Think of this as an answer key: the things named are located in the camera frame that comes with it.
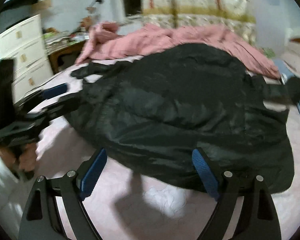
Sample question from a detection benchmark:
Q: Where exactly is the black puffer jacket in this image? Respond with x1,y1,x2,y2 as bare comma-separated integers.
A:
66,43,294,193

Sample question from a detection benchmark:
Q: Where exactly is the white sleeve left forearm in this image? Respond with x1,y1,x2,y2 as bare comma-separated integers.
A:
0,157,26,239

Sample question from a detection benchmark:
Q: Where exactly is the person's left hand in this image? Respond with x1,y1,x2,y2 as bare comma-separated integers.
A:
0,142,38,173

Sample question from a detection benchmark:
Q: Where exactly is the cluttered wooden desk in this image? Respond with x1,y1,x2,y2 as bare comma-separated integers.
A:
43,16,94,74

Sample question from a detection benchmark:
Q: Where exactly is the white drawer cabinet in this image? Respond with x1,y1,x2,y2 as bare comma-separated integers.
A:
0,14,53,102

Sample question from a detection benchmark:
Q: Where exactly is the pink plaid quilt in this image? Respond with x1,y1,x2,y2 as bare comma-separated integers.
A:
75,22,281,79

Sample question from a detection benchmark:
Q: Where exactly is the pink bed sheet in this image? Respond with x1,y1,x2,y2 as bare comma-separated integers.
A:
5,55,300,240

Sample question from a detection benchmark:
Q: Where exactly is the green patterned cloth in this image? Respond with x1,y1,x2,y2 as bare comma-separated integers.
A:
261,48,276,59

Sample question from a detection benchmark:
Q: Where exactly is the white and brown headboard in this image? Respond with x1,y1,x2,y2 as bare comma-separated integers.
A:
285,27,300,46

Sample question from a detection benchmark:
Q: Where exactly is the tree print curtain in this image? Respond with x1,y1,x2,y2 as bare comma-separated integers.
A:
141,0,256,45

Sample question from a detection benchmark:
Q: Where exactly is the wall desk lamp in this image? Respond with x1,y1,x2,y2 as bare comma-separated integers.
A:
86,0,104,14

